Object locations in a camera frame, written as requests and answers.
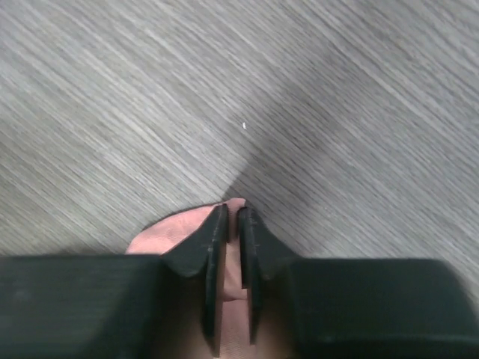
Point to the pink printed t shirt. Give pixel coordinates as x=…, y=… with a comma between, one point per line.
x=167, y=235

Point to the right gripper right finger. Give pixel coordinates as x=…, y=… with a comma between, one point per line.
x=278, y=283

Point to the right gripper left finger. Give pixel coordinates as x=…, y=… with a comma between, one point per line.
x=192, y=323

